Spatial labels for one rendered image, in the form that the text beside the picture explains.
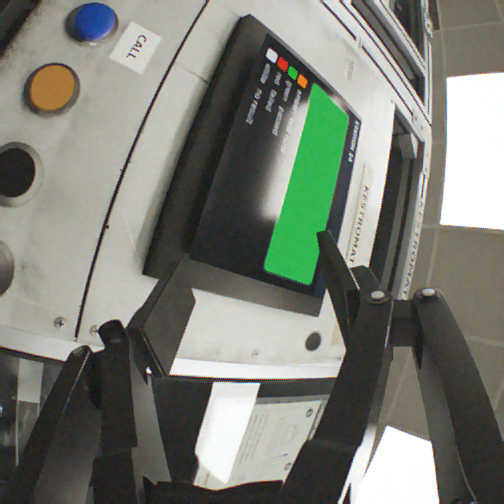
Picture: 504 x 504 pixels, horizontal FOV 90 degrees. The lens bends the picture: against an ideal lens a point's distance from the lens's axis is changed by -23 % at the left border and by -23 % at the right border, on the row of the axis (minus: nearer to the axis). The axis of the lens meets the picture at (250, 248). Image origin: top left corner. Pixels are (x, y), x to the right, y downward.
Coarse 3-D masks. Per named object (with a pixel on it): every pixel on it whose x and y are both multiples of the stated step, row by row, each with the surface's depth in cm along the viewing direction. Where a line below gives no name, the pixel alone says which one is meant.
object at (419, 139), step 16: (320, 0) 34; (336, 16) 36; (352, 32) 39; (368, 48) 41; (368, 64) 42; (384, 80) 45; (400, 96) 49; (400, 112) 50; (416, 112) 53; (416, 128) 53; (416, 144) 56; (416, 160) 57; (416, 176) 56; (416, 192) 55; (416, 208) 55; (400, 240) 56; (400, 256) 55; (400, 272) 54; (400, 288) 53
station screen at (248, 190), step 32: (256, 64) 24; (288, 64) 26; (256, 96) 24; (288, 96) 27; (256, 128) 25; (288, 128) 27; (352, 128) 33; (224, 160) 23; (256, 160) 25; (288, 160) 27; (352, 160) 34; (224, 192) 24; (256, 192) 25; (224, 224) 24; (256, 224) 26; (192, 256) 22; (224, 256) 24; (256, 256) 26; (288, 288) 29; (320, 288) 32
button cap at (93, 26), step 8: (88, 8) 16; (96, 8) 16; (104, 8) 16; (80, 16) 16; (88, 16) 16; (96, 16) 16; (104, 16) 17; (112, 16) 17; (80, 24) 16; (88, 24) 16; (96, 24) 16; (104, 24) 17; (112, 24) 17; (80, 32) 16; (88, 32) 16; (96, 32) 17; (104, 32) 17
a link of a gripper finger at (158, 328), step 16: (176, 272) 18; (160, 288) 16; (176, 288) 17; (144, 304) 14; (160, 304) 15; (176, 304) 17; (192, 304) 19; (144, 320) 13; (160, 320) 14; (176, 320) 16; (144, 336) 13; (160, 336) 14; (176, 336) 16; (144, 352) 13; (160, 352) 14; (176, 352) 15; (160, 368) 13
